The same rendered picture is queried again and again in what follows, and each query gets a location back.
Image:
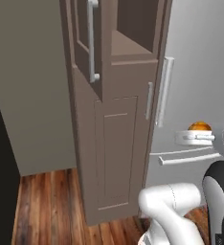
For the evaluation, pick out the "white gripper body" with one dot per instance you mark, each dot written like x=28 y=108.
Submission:
x=187 y=138

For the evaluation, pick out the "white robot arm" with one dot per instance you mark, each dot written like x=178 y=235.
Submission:
x=168 y=204

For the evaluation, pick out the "orange peach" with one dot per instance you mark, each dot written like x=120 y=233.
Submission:
x=199 y=126

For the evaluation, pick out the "brown lower cabinet door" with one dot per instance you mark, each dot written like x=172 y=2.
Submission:
x=117 y=153

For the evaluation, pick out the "brown cabinet door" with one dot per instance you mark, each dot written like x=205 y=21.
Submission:
x=80 y=60
x=117 y=153

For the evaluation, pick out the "tall brown cabinet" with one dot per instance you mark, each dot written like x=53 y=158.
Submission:
x=85 y=153

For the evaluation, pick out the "brown upper cabinet door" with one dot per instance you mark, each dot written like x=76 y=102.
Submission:
x=80 y=60

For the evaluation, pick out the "grey fridge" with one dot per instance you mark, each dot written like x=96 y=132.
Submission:
x=200 y=70

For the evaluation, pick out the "black tall unit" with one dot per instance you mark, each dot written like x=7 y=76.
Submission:
x=0 y=166

